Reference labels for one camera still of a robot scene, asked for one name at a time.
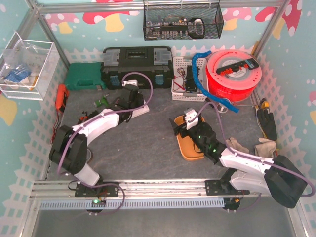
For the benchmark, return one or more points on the black work glove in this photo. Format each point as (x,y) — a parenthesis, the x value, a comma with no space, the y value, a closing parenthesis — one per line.
(267,124)

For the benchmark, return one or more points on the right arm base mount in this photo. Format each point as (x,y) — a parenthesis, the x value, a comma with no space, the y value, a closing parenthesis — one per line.
(222,188)

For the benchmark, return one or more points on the grey slotted cable duct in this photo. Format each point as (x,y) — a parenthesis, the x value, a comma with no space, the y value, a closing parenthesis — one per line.
(133,204)

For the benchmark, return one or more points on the orange handled pliers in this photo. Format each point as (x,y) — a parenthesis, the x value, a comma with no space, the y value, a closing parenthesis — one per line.
(84,117)

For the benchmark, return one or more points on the orange multimeter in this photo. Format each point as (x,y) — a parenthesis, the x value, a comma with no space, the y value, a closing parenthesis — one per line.
(61,98)

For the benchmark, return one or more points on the beige work glove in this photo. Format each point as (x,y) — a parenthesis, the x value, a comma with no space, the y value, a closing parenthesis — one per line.
(232,142)
(265,148)

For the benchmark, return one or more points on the black toolbox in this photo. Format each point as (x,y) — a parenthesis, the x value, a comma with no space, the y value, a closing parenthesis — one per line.
(153,61)

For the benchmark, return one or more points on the orange plastic tray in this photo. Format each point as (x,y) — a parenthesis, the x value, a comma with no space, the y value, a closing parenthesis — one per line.
(188,149)

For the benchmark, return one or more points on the white plastic basket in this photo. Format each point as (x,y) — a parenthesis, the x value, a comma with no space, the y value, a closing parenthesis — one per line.
(181,64)

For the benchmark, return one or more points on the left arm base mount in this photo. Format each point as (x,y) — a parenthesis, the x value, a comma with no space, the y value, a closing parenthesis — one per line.
(83,191)

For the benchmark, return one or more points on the yellow black screwdriver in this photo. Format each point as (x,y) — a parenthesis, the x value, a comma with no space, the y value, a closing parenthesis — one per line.
(263,104)

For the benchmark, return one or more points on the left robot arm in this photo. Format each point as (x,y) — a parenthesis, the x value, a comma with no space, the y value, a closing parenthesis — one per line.
(69,149)

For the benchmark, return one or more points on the clear acrylic box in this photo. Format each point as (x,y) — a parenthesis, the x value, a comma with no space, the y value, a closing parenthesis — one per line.
(40,57)

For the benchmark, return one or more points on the white peg base plate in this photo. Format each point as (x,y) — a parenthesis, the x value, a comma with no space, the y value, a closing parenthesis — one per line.
(143,109)

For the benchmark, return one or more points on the black terminal strip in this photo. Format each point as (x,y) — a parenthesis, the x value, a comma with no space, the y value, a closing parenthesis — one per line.
(250,64)

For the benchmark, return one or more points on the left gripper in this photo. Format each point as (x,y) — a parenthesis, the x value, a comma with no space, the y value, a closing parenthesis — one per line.
(133,96)

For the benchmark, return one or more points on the green hose nozzle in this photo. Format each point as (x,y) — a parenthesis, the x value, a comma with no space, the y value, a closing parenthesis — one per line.
(101,102)

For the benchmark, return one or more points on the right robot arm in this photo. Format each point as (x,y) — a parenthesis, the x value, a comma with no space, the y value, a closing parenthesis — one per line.
(277,177)

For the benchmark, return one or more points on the green tool case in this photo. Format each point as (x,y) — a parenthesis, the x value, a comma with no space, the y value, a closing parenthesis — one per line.
(84,76)

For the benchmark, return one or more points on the blue white glove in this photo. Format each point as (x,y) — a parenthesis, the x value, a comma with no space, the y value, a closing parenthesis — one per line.
(19,74)

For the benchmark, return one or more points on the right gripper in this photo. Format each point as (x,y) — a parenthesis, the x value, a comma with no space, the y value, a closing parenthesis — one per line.
(182,131)

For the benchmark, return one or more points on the black mesh wire basket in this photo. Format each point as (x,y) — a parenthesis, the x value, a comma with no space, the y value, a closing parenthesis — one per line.
(182,22)

